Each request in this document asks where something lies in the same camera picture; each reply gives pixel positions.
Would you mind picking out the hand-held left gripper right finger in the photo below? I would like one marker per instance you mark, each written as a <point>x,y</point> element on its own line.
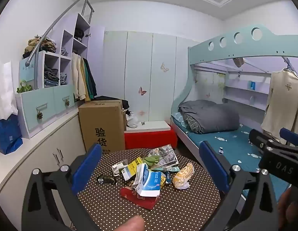
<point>214,167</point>

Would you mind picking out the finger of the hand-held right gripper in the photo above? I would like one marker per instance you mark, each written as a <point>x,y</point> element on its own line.
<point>258,138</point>
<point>290,136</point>

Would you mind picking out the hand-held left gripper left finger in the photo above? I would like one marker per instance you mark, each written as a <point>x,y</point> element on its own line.
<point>87,164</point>

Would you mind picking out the black packet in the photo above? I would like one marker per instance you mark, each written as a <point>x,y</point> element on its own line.
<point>105,179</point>

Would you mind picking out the small white carton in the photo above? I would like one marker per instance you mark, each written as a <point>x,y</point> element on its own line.
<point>117,169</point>

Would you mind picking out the yellow and white wrapper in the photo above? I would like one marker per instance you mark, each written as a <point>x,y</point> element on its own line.
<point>183,174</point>

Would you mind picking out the teal packet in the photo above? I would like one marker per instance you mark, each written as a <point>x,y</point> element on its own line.
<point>172,169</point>

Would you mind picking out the yellow carton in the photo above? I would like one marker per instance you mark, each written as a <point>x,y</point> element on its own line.
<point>133,167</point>

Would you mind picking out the small blue carton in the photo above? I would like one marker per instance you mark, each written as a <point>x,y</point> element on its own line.
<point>161,175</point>

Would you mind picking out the red packet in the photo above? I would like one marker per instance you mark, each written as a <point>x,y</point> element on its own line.
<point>134,197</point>

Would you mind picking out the green gloves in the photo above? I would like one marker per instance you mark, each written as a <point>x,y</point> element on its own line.
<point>151,160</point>

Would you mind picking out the blue and white medicine box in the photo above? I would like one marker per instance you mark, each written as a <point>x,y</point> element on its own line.
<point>149,182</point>

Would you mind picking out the person's right hand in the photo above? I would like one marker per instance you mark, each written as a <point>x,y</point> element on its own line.
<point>289,209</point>

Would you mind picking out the person's left hand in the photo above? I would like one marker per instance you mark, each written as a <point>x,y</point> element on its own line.
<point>129,224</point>

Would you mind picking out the teal candy-print mattress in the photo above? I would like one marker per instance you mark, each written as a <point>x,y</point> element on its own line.
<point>226,143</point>

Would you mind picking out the cream sweater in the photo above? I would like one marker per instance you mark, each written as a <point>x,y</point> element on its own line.
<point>281,101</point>

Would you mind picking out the large cardboard box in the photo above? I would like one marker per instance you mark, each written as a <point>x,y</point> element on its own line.
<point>100,122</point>

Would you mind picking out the low white cabinet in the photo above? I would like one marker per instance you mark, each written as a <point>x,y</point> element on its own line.
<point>43,146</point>

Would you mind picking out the grey duvet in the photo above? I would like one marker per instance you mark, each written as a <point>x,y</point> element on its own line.
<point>211,115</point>

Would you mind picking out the small blue box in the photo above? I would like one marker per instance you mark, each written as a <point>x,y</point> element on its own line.
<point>252,86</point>

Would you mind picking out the blue plaid pillow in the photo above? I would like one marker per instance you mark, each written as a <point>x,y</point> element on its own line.
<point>179,118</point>

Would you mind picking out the white plastic bag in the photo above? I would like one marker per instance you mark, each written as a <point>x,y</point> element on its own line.
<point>132,121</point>

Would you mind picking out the pine cone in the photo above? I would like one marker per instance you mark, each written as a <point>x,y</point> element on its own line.
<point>39,116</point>
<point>67,103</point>

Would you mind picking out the red storage bench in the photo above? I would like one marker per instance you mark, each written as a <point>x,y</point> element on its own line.
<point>149,138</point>

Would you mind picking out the black cloth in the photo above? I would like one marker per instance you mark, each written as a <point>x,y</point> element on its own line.
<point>115,99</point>

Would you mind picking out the yellow hanging garment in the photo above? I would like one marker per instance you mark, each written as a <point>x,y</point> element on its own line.
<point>87,91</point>

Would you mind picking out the faint pink butterfly sticker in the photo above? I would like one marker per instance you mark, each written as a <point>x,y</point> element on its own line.
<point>141,113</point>

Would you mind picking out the beige hat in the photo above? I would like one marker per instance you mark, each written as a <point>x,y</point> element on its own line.
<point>238,62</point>

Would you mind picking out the dark hanging garment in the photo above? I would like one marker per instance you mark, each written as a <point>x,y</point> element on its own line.
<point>93,81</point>

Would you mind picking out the blue paper bag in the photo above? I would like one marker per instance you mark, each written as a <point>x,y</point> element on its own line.
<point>6,137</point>

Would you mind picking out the green hanging garment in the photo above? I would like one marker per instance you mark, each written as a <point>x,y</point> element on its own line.
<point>89,77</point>

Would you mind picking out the cream hanging jacket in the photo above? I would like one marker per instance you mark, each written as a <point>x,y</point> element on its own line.
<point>76,77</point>

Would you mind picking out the folded dark clothes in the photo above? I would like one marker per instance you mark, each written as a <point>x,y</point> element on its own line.
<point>51,77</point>

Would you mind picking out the green plant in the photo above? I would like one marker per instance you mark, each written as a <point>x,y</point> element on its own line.
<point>25,88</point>

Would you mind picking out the white paper bag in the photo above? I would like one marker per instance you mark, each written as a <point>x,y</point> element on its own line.
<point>4,93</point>

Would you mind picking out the white wardrobe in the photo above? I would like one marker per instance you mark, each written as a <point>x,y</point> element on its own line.
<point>139,60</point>

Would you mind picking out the pile of olive clothes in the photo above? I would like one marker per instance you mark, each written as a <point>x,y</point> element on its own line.
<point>39,45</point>

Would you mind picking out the lavender staircase cabinet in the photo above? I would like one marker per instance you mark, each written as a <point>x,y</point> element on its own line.
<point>67,37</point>

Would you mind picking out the dark folded garment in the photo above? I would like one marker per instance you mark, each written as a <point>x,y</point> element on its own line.
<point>79,35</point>

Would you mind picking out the grey metal handrail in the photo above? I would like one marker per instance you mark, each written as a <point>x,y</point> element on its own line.
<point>55,22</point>

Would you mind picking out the light blue bunk bed frame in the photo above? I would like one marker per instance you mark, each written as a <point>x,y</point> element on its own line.
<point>235,48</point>

